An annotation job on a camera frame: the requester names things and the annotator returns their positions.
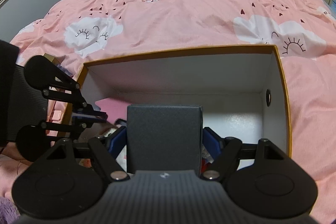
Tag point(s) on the purple fuzzy blanket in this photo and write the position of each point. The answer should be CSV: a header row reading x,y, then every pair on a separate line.
x,y
6,209

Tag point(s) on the orange cardboard box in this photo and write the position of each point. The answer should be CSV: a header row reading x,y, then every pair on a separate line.
x,y
183,77

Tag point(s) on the pink card holder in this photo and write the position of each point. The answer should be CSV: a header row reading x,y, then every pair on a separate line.
x,y
113,108

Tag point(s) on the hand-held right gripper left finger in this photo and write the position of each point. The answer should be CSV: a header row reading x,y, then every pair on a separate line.
x,y
116,138

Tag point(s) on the dark grey box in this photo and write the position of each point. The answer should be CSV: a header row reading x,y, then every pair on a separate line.
x,y
164,134

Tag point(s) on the small brown box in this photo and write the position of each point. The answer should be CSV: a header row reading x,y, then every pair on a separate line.
x,y
50,57

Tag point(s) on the pink cloud-print duvet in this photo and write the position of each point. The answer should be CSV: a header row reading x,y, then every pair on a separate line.
x,y
183,16

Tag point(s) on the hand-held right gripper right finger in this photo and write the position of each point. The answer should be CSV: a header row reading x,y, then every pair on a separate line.
x,y
210,140

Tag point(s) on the illustrated card box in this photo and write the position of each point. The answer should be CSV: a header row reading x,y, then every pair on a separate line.
x,y
63,70

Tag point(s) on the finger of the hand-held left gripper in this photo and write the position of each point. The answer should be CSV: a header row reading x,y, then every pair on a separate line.
x,y
90,111
78,125

